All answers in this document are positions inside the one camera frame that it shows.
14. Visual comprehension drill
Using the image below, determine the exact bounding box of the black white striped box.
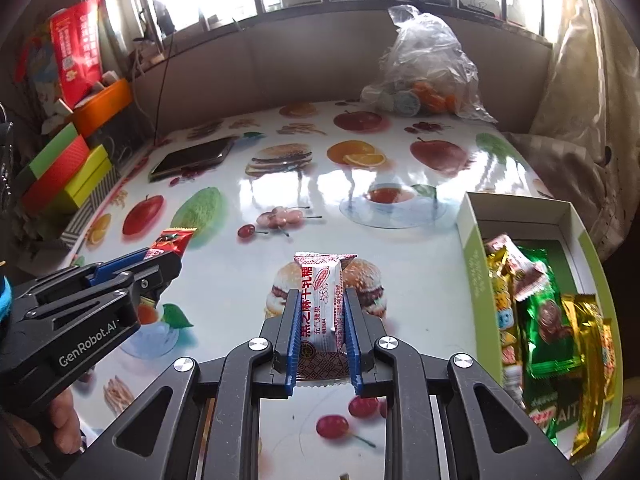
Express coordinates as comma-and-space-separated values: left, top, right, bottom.
62, 167, 121, 251

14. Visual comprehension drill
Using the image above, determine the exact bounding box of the cream patterned curtain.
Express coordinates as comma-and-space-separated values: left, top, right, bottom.
505, 0, 631, 261

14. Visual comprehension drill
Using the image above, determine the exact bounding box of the gold orange snack packet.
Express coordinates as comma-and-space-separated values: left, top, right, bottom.
600, 317, 617, 401

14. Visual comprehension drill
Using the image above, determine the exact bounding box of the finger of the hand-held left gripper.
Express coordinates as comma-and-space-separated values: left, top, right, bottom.
27, 251, 184, 323
20, 249, 157, 302

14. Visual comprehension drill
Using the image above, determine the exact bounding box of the fruit printed tablecloth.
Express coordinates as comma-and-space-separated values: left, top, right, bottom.
65, 100, 556, 480

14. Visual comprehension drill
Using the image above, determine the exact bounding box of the yellow cartoon print snack packet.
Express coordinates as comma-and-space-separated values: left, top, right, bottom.
492, 270, 525, 388

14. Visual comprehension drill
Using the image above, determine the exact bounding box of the red snack bag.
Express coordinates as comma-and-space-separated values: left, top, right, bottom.
50, 0, 106, 108

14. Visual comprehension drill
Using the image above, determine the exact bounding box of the orange box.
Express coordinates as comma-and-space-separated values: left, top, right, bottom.
72, 78, 133, 138

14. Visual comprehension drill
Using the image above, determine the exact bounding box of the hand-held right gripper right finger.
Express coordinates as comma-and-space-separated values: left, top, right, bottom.
341, 287, 583, 480

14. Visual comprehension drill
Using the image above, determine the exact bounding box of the white snack packet red print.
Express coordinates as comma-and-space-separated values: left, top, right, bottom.
292, 251, 358, 386

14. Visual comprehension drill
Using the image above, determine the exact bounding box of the green snack packet red logo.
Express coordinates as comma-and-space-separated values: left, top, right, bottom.
525, 375, 576, 446

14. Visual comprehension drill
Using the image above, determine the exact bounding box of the long gold snack bar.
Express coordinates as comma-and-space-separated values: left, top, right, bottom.
560, 294, 617, 461

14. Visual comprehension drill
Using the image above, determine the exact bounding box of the colourful printed bag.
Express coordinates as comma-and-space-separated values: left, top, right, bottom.
15, 30, 66, 116

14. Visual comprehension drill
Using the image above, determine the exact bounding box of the yellow-green box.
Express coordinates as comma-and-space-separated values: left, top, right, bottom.
65, 145, 113, 211

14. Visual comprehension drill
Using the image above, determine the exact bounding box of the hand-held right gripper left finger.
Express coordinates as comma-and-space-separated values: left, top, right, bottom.
60, 287, 303, 480

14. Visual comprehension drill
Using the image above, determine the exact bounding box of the black cable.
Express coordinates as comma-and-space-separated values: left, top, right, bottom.
154, 34, 176, 145

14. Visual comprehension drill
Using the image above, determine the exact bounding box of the green snack packet cookie print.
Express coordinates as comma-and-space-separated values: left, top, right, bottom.
515, 246, 583, 380

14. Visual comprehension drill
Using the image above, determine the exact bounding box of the clear plastic bag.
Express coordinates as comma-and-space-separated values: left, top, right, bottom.
360, 4, 498, 123

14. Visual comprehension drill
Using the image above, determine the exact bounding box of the red textured box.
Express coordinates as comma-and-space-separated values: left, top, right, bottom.
20, 135, 93, 211

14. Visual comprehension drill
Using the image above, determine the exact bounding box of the green flat box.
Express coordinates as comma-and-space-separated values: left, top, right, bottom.
27, 122, 81, 181

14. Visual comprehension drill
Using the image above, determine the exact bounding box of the green cardboard box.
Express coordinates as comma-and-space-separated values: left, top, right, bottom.
456, 191, 632, 466

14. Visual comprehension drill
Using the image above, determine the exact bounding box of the small pink candy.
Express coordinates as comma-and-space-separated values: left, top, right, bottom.
514, 247, 548, 302

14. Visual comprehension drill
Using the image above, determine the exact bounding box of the round white jelly cup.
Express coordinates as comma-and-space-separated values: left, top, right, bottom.
395, 91, 421, 115

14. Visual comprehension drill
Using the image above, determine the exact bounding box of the black smartphone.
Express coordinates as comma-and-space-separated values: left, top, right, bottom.
148, 137, 235, 182

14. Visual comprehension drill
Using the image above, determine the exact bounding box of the person's left hand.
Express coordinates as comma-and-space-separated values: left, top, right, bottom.
5, 387, 86, 461

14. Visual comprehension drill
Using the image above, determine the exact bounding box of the red black snack bar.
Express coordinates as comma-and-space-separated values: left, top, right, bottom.
145, 228, 197, 261

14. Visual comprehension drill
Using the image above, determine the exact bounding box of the small gold candy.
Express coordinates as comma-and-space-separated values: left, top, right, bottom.
484, 240, 512, 273

